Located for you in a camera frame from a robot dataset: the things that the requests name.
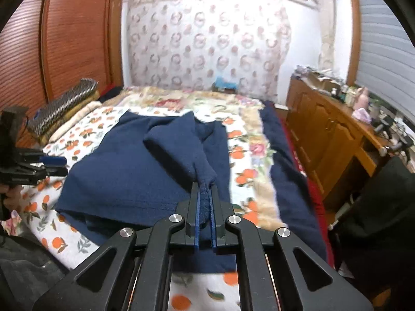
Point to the beige window curtain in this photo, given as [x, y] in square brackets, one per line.
[327, 29]

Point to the pile of papers and boxes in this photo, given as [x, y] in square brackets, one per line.
[314, 76]

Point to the plain navy blanket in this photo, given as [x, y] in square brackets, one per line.
[291, 175]

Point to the person's left hand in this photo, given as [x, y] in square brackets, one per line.
[14, 197]

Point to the circle patterned headboard cloth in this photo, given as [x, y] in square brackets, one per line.
[201, 39]

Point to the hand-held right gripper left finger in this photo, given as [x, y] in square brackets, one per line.
[196, 220]

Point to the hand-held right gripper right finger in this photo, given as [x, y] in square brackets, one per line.
[212, 226]

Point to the person's dark clothing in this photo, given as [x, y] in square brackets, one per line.
[26, 265]

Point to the pink plastic bag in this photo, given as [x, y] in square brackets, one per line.
[362, 116]

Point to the dark folded cloth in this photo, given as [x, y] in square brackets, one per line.
[110, 93]

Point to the red bed cover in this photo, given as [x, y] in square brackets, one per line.
[319, 207]

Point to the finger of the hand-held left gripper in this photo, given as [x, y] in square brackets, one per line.
[56, 171]
[53, 160]

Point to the black chair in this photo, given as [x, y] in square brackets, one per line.
[379, 217]

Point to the row of small bottles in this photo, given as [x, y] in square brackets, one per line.
[345, 94]

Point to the navy medallion patterned folded blanket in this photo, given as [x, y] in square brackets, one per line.
[61, 107]

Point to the orange fruit print bedsheet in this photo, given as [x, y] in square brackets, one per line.
[81, 129]

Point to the golden folded blanket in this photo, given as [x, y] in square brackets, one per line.
[85, 101]

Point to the black desk clutter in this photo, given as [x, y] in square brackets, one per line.
[392, 132]

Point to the blue bundle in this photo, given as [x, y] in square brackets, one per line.
[224, 84]

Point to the wooden side cabinet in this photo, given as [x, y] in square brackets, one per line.
[324, 129]

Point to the wooden window frame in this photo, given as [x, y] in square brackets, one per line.
[353, 32]

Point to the pink bottle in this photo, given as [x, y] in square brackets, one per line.
[361, 100]

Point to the grey window blind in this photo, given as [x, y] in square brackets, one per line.
[382, 55]

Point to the wooden louvered wardrobe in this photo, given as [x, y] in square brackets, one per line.
[71, 39]

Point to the navy T-shirt with orange print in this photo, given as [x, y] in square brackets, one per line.
[129, 175]

